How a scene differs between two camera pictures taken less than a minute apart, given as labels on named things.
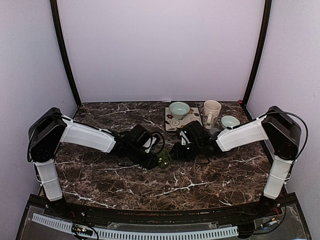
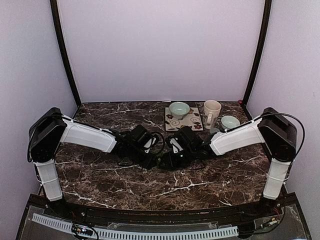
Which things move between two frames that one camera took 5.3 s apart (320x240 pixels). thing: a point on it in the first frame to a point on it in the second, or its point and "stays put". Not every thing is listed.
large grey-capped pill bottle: [213, 130] stays put
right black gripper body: [187, 154] to [182, 161]
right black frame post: [266, 17] stays put
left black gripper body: [134, 155] stays put
